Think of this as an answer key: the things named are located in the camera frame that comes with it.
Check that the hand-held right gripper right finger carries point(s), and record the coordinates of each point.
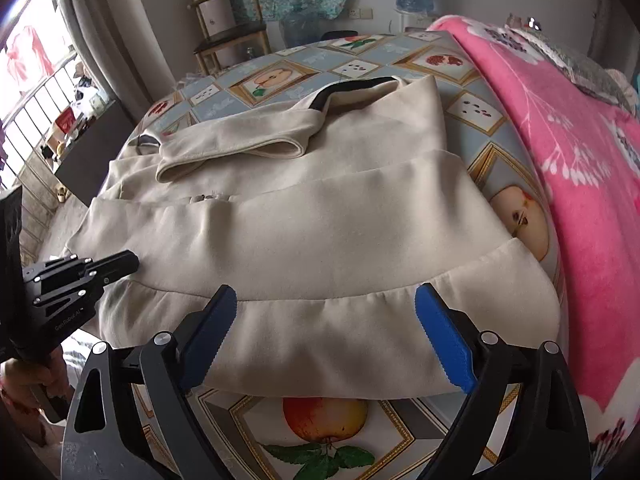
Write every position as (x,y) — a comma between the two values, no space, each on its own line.
(445,340)

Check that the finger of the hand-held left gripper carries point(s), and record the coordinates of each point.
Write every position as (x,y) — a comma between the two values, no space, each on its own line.
(115,262)

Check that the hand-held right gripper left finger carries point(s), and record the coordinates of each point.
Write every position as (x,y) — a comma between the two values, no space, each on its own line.
(207,345)

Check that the cream jacket with black trim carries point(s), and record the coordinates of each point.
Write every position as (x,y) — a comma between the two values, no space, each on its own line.
(325,240)

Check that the person's left hand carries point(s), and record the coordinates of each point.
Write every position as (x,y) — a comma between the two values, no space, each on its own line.
(20,380)

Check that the dark cabinet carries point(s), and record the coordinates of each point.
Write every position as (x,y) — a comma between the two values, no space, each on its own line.
(95,150)

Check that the metal window railing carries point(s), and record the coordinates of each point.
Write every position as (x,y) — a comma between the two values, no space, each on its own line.
(30,150)

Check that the pink hanging garment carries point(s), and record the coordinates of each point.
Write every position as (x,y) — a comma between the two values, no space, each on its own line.
(27,55)

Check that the grey curtain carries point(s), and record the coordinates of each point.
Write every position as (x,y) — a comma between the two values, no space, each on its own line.
(125,35)

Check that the pink floral blanket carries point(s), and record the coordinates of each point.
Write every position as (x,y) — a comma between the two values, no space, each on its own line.
(550,125)

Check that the fruit print tablecloth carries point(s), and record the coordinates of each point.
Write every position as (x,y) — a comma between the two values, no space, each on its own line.
(280,85)

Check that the wooden chair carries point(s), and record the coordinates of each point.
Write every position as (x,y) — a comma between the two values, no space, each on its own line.
(230,35)

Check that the white box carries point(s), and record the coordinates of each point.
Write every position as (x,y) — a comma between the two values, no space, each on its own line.
(215,10)

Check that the clear plastic bucket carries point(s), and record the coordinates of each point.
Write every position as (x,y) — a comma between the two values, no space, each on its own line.
(301,30)

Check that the grey sequin cushion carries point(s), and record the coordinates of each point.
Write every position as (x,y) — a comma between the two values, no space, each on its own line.
(585,70)

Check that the wall socket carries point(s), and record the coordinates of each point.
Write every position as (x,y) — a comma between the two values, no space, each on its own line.
(361,13)

